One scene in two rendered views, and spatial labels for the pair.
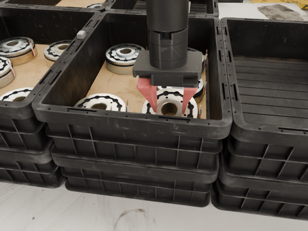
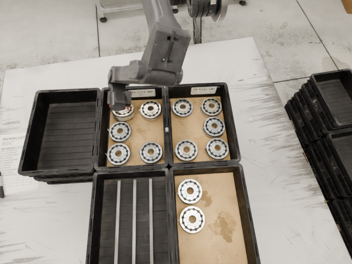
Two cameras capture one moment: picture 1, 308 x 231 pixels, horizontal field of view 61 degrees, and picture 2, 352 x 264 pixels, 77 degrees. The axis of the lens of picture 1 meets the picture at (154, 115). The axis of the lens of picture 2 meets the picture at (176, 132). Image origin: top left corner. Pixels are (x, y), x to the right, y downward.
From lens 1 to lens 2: 1.11 m
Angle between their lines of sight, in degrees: 71
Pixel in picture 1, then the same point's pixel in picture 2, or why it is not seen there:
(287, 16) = not seen: outside the picture
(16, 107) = not seen: hidden behind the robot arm
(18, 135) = (174, 95)
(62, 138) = (158, 95)
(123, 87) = (147, 133)
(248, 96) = (89, 138)
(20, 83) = (197, 128)
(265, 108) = (83, 131)
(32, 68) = (200, 140)
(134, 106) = (140, 122)
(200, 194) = not seen: hidden behind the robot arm
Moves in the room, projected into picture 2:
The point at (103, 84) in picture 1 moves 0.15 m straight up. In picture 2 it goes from (158, 134) to (156, 120)
